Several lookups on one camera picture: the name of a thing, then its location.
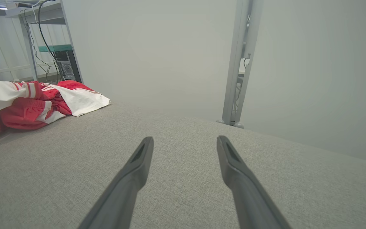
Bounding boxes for grey metal desk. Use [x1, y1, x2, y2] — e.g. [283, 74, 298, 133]
[5, 0, 83, 84]

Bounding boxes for black computer tower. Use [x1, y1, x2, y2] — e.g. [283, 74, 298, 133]
[54, 51, 82, 83]

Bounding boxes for red and white jersey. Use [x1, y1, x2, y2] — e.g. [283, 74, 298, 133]
[0, 76, 111, 120]

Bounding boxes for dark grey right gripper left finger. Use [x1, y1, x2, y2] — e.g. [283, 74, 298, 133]
[78, 136, 154, 229]

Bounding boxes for red shorts with white stripe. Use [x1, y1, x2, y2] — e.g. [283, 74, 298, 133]
[0, 95, 72, 138]

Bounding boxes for grey metal pillar frame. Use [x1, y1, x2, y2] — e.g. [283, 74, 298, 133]
[216, 0, 264, 129]

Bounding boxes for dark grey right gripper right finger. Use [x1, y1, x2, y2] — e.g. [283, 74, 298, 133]
[216, 135, 292, 229]

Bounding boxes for thick black hanging cable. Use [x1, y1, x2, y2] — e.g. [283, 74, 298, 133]
[38, 0, 63, 80]

